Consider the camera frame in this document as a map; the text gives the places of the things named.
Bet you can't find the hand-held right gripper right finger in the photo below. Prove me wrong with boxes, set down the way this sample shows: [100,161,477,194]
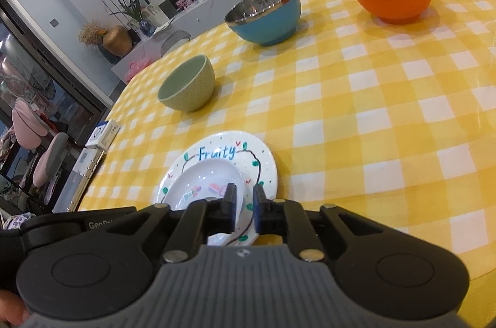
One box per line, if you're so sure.
[252,184,388,263]

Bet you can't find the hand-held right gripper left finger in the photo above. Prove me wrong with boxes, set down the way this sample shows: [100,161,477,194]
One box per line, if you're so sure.
[112,183,238,263]

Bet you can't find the small white printed plate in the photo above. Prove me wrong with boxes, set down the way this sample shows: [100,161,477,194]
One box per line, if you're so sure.
[160,160,249,247]

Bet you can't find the white fruit-print plate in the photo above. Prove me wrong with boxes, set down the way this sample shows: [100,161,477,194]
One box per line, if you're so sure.
[153,130,278,247]

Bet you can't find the green ceramic bowl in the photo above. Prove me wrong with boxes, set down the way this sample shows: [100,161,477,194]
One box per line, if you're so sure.
[157,55,215,112]

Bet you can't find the blue steel bowl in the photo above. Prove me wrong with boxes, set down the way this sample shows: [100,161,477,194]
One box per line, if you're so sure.
[224,0,302,47]

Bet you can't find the person's left hand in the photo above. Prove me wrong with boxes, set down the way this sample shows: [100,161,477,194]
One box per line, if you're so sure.
[0,289,31,326]

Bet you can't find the pink office chair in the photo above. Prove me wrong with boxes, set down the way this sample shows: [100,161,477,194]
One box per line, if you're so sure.
[11,99,70,205]

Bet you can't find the white box with blue print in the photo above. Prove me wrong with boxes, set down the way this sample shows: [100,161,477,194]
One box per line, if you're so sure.
[86,120,122,148]

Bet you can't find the yellow checked tablecloth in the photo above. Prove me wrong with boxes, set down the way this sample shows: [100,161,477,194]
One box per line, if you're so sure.
[77,0,496,298]

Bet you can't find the glass sliding door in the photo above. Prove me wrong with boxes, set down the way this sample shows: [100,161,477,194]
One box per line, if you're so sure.
[0,0,113,212]

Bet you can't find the pink plastic basket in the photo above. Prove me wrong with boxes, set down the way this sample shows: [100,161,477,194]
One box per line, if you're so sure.
[124,59,152,83]

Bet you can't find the grey folding chair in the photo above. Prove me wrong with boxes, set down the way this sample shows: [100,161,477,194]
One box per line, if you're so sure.
[161,30,192,54]

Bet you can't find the gold vase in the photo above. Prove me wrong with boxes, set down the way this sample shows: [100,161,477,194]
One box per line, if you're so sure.
[102,25,133,57]

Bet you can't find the dried flower bunch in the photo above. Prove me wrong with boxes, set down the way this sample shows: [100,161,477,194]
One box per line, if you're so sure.
[78,22,109,47]

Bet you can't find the green plant in blue vase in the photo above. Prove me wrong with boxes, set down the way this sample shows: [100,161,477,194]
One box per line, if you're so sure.
[109,0,153,34]

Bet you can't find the grey ring binder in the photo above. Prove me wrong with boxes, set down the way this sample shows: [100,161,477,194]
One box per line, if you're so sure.
[52,148,107,214]

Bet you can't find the white picture frame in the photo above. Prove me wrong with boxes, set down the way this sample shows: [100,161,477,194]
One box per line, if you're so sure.
[141,5,161,24]

